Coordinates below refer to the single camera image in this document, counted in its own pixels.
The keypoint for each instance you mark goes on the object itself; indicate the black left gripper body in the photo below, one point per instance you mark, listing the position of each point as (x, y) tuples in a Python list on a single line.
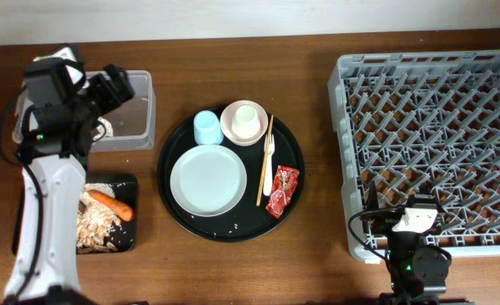
[(99, 97)]

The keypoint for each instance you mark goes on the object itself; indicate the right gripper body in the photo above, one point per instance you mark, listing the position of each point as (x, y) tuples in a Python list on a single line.
[(402, 240)]

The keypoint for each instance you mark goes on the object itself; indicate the white tissue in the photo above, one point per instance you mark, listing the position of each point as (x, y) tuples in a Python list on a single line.
[(104, 129)]

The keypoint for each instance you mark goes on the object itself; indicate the red snack wrapper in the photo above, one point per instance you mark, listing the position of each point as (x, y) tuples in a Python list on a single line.
[(284, 185)]

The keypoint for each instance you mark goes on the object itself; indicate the white plastic fork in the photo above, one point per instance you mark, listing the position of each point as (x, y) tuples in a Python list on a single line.
[(268, 179)]

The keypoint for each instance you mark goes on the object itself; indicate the wooden chopstick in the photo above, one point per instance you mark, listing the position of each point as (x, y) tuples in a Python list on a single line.
[(264, 163)]

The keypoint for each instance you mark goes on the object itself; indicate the rice and nutshell pile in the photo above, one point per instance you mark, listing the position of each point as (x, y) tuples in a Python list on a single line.
[(96, 222)]

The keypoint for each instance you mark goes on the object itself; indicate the orange carrot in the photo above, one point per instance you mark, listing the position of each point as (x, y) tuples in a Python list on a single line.
[(121, 209)]

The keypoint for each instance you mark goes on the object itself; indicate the light blue cup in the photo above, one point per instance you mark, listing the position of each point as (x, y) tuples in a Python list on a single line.
[(207, 129)]

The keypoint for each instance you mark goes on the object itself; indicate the white cup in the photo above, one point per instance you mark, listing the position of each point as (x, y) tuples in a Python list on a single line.
[(245, 123)]

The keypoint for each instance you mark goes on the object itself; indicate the grey round plate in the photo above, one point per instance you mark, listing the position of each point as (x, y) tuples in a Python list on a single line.
[(208, 180)]

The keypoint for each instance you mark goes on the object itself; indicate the pink bowl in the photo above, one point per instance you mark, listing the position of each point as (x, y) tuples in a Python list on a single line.
[(226, 120)]

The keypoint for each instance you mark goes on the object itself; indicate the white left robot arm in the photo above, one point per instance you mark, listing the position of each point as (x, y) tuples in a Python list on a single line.
[(45, 270)]

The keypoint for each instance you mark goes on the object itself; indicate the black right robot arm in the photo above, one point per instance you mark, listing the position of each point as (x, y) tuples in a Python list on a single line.
[(418, 271)]

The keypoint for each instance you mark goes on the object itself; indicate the grey dishwasher rack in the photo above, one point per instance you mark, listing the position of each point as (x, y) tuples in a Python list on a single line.
[(415, 121)]

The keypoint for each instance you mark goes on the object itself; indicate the clear plastic bin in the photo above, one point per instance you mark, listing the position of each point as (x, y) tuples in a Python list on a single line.
[(133, 122)]

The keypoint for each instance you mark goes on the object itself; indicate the rectangular black tray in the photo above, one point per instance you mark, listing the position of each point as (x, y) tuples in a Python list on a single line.
[(126, 190)]

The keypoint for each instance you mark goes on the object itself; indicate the round black tray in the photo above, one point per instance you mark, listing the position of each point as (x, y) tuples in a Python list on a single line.
[(246, 220)]

